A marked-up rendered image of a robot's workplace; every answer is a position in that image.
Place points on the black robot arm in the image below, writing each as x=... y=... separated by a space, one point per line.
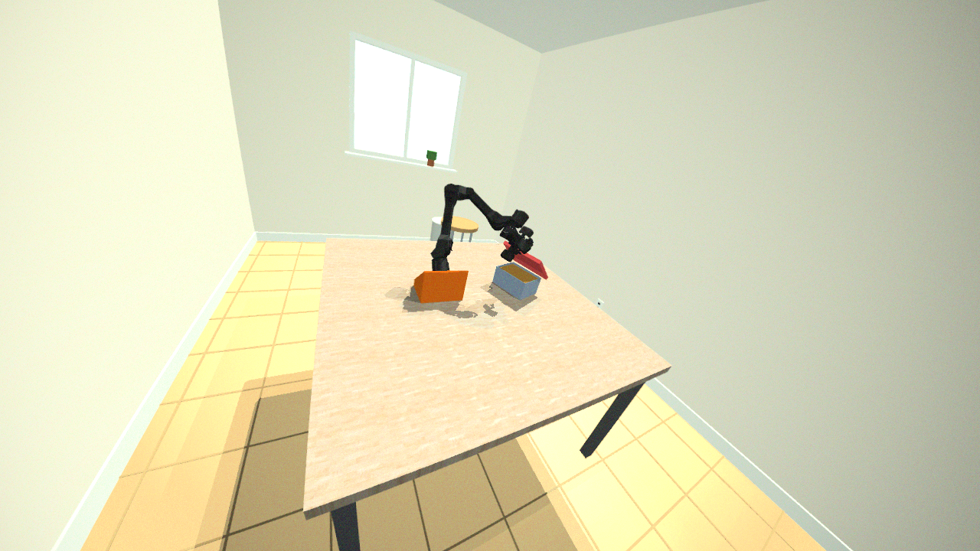
x=453 y=193

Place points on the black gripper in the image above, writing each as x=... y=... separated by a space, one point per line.
x=508 y=254

